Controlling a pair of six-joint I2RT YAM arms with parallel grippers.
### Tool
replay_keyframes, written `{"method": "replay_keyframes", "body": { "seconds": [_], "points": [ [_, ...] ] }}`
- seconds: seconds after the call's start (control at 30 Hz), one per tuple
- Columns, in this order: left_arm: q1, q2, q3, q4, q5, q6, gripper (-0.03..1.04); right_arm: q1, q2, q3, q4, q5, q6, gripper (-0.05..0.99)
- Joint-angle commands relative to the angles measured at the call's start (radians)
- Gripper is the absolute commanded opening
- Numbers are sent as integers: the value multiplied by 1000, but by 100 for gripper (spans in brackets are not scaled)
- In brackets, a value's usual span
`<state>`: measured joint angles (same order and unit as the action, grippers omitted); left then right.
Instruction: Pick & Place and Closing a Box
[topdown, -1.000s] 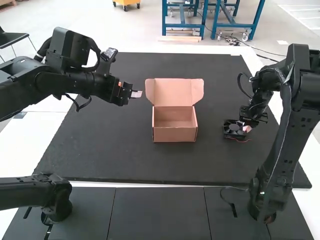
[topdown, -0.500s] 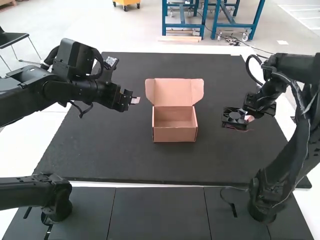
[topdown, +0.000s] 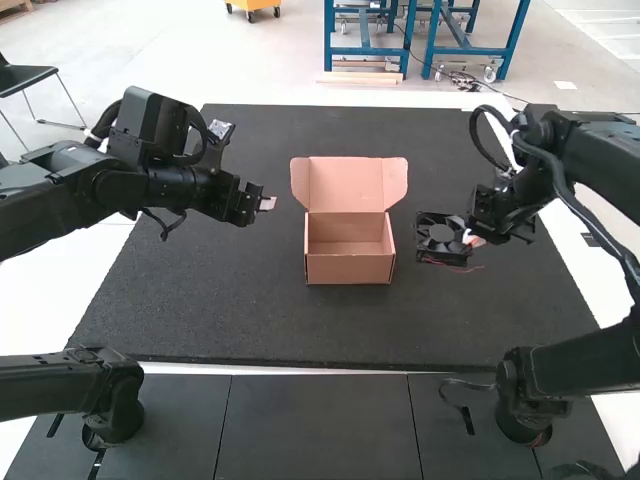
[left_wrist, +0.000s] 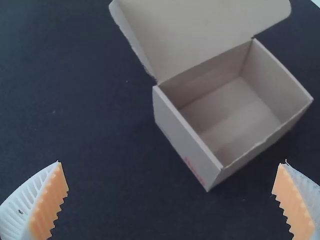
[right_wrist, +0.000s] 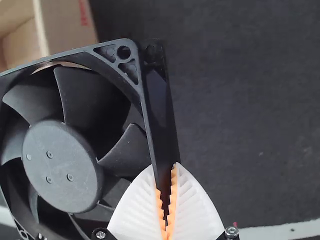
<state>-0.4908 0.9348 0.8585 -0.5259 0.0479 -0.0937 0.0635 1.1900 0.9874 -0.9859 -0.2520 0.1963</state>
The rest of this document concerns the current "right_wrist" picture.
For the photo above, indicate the black square fan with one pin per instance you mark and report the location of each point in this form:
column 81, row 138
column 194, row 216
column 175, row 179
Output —
column 62, row 155

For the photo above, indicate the cardboard box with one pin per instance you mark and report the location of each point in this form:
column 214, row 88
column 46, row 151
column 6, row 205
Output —
column 57, row 22

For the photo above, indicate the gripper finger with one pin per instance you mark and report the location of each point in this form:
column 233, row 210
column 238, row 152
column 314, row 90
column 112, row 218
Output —
column 195, row 212
column 135, row 210

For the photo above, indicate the black mat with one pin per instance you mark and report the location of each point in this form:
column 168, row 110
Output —
column 250, row 100

